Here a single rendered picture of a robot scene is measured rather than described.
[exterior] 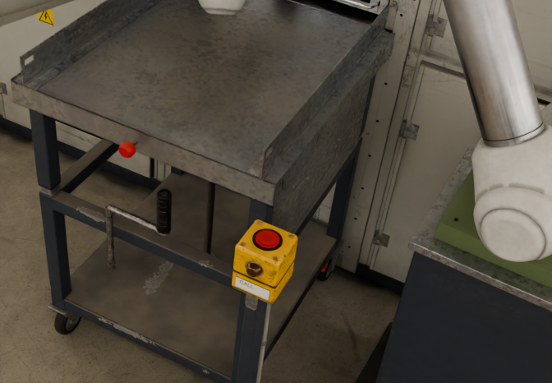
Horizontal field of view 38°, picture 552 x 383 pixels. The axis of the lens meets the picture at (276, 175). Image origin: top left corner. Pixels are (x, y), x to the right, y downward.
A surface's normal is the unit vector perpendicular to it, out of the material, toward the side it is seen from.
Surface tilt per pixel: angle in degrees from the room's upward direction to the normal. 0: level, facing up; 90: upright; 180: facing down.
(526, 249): 90
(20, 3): 90
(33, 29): 90
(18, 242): 0
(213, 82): 0
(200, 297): 0
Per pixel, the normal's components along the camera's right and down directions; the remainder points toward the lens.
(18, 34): -0.43, 0.54
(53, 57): 0.90, 0.35
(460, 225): 0.17, -0.78
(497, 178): -0.70, 0.21
